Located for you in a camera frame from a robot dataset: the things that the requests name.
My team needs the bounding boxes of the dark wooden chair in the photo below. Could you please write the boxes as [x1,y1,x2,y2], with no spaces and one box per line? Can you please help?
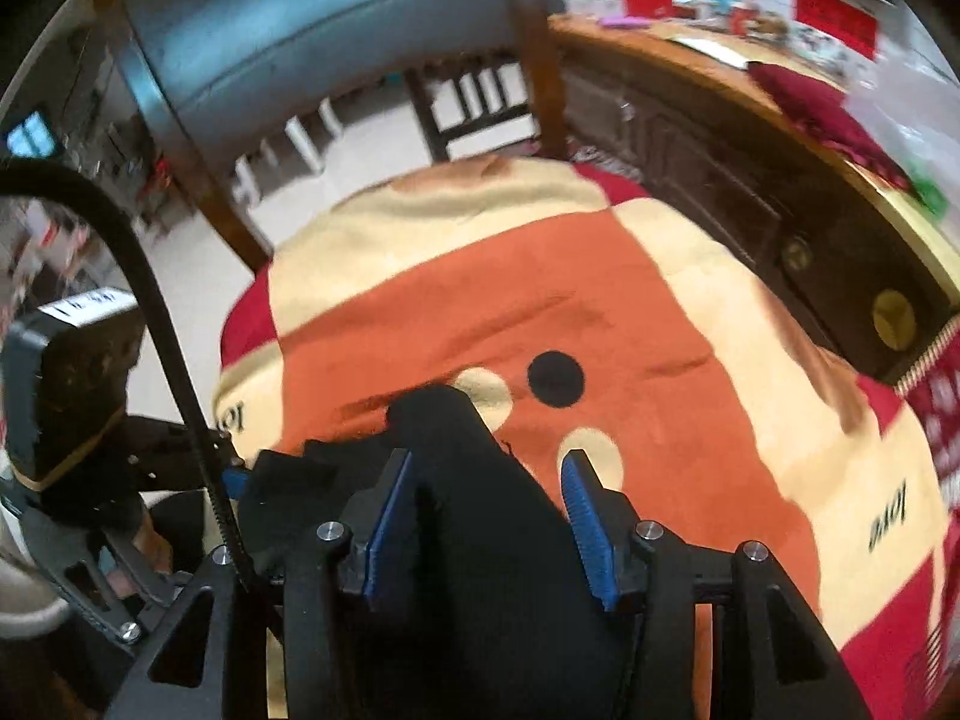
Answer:
[405,64,533,162]

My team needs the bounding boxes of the clear plastic bag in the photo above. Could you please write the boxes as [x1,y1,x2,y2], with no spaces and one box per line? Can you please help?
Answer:
[847,52,960,192]

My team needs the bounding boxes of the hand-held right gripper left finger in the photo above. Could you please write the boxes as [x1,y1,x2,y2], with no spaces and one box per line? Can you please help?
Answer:
[105,448,421,720]

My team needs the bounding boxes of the red wall poster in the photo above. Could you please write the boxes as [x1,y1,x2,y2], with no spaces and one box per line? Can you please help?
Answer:
[795,0,878,57]

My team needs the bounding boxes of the white paper sheet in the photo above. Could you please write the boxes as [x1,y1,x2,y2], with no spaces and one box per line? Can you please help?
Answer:
[671,34,751,68]

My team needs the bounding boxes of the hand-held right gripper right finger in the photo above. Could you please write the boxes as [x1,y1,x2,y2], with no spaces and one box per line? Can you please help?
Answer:
[559,448,875,720]

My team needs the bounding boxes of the dark red cloth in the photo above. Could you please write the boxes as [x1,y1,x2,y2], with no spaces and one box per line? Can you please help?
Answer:
[750,64,912,188]

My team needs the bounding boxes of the wooden sideboard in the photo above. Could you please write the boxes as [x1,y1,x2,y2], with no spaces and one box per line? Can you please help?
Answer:
[547,11,960,383]

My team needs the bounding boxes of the grey top wooden dining table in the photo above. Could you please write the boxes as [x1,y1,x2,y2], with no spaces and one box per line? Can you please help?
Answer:
[97,0,571,275]

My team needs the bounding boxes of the printed orange and red blanket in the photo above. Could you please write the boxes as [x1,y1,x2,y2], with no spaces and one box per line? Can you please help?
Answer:
[214,154,960,720]

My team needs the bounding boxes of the black pants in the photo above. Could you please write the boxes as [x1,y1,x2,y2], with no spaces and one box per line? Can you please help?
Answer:
[238,384,647,720]

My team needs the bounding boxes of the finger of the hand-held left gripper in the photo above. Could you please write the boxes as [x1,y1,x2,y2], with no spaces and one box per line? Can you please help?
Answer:
[124,414,252,502]
[22,506,197,646]

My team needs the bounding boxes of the black cable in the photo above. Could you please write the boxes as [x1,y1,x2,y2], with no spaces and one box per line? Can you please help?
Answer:
[0,163,252,590]

